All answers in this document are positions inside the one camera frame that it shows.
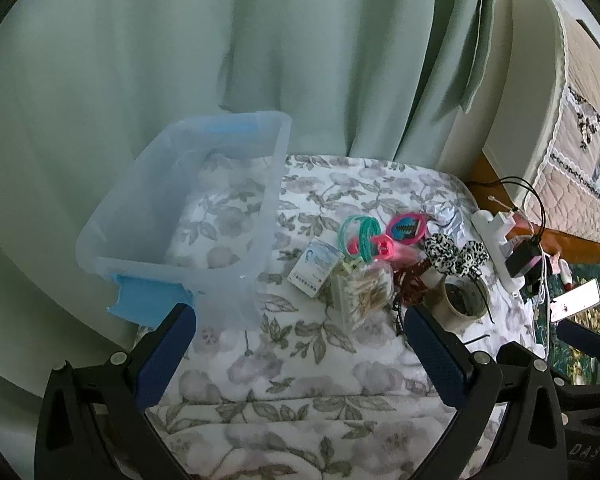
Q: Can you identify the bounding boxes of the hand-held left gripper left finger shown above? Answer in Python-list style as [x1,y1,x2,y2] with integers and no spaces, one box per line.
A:
[34,302,197,480]

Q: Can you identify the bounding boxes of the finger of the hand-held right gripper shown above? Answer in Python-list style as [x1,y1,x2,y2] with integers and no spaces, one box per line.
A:
[555,319,600,387]

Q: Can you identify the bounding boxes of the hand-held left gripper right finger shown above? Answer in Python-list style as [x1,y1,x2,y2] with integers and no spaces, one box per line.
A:
[404,304,567,480]

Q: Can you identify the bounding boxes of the bag of cotton swabs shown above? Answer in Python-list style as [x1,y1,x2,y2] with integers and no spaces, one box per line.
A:
[330,260,396,333]

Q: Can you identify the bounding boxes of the leopard print headband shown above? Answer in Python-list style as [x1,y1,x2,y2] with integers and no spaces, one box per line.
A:
[422,235,493,323]

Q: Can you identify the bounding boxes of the pink plastic hair clip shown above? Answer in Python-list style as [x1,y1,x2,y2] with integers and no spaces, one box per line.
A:
[347,235,398,261]

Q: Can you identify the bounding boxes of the teal plastic bangle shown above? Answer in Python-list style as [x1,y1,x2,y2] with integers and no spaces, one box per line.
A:
[338,215,367,256]
[358,217,384,263]

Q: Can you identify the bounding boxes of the white paper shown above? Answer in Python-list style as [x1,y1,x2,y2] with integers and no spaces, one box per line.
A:
[422,199,463,228]

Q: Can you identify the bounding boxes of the small white box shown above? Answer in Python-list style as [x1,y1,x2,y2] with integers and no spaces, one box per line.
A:
[287,240,346,298]

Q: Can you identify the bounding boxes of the clear plastic storage bin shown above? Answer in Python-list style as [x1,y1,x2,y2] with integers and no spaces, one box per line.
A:
[76,110,293,333]

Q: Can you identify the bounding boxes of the smartphone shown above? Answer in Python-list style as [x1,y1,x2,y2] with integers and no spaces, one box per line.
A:
[550,279,600,323]

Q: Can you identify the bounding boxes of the tape roll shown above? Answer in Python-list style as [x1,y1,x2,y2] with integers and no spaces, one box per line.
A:
[437,277,491,333]

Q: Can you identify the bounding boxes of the black charger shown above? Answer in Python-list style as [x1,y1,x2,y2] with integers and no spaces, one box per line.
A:
[507,242,543,278]

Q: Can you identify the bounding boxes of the white power strip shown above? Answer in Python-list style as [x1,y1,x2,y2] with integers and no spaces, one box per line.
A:
[471,210,526,291]

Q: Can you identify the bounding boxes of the wooden nightstand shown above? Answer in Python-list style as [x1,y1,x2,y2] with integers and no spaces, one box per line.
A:
[467,152,600,261]

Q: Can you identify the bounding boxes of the beige quilted lace cover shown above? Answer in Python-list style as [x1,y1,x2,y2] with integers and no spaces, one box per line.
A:
[522,0,600,248]

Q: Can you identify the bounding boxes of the green curtain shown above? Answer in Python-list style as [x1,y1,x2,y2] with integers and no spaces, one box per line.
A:
[0,0,498,411]

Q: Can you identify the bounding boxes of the white cable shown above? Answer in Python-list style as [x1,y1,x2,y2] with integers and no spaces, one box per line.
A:
[527,255,556,356]

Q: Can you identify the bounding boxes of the black cable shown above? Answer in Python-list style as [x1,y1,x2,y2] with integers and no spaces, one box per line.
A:
[495,176,548,246]

